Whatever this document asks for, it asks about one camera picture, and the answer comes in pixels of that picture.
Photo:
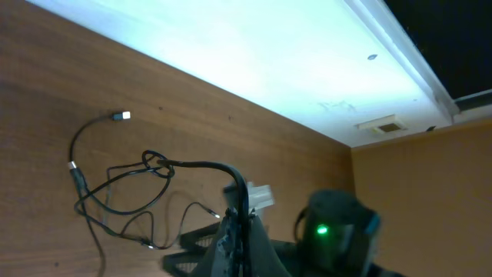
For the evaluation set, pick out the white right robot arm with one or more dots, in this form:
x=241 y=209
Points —
x=339 y=239

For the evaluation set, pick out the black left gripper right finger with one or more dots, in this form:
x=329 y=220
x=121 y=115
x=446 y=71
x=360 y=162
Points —
x=263 y=258

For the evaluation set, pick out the white wall vent plate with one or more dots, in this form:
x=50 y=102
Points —
x=384 y=125

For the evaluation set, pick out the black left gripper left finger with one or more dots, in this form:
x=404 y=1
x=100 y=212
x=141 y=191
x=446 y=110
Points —
x=225 y=256

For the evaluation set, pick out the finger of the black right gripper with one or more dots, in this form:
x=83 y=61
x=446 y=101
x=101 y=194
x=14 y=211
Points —
x=189 y=263
x=200 y=240

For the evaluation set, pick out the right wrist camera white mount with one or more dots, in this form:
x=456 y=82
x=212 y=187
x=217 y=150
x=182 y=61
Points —
x=259 y=197

